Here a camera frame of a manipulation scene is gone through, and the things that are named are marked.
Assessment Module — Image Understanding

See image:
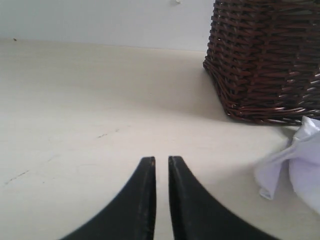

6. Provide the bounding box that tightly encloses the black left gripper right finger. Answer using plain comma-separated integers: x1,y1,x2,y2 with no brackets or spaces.
168,156,272,240

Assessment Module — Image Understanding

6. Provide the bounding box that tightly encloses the dark brown wicker basket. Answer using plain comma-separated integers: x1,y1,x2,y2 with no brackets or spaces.
203,0,320,126

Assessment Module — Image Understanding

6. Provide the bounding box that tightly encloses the white t-shirt with red logo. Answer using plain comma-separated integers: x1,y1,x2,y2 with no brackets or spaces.
254,116,320,214

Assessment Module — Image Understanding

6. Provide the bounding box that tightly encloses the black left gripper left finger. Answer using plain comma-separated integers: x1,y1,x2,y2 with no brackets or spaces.
63,156,157,240

